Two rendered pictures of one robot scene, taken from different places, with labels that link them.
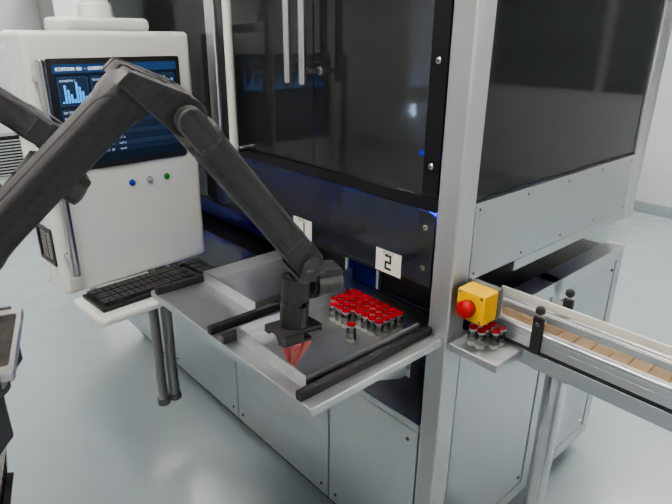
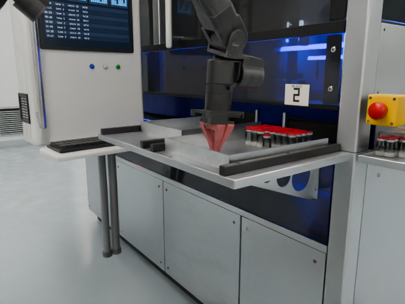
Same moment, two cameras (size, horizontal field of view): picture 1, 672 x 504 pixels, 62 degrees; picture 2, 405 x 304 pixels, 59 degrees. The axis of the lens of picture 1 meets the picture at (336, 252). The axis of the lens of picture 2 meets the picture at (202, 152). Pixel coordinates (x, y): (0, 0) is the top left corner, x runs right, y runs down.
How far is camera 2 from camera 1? 0.52 m
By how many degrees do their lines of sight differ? 10
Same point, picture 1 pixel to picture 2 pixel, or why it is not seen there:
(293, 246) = (221, 11)
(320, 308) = (236, 140)
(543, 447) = not seen: outside the picture
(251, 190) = not seen: outside the picture
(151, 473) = not seen: outside the picture
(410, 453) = (317, 275)
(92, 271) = (56, 130)
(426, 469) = (334, 289)
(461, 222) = (369, 34)
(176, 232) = (123, 112)
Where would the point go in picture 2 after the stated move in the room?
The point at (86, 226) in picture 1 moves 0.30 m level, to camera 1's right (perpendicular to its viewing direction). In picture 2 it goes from (54, 93) to (129, 94)
